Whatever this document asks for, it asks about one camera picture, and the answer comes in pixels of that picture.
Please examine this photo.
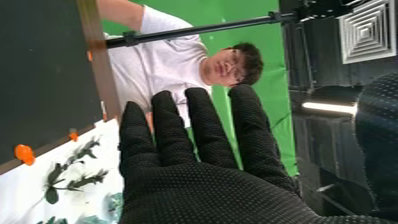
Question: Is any white ceiling vent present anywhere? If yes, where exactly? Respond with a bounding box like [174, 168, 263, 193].
[336, 0, 398, 65]

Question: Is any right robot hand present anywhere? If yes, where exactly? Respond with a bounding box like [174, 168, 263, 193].
[115, 72, 398, 224]

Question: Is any person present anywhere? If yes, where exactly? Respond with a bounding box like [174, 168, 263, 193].
[96, 0, 266, 134]

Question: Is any black stand pole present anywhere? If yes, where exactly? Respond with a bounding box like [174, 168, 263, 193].
[105, 9, 298, 50]

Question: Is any green sprig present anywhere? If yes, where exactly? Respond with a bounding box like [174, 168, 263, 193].
[34, 216, 71, 224]
[43, 169, 112, 205]
[44, 135, 103, 188]

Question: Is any blue flower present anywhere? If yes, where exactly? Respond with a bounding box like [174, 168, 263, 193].
[76, 214, 114, 224]
[105, 192, 126, 214]

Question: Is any dark mat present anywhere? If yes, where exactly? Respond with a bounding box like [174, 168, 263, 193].
[0, 0, 107, 165]

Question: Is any white sheet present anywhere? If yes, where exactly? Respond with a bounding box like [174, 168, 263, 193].
[0, 118, 126, 224]

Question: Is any strip light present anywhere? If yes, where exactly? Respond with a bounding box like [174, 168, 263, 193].
[300, 100, 361, 115]

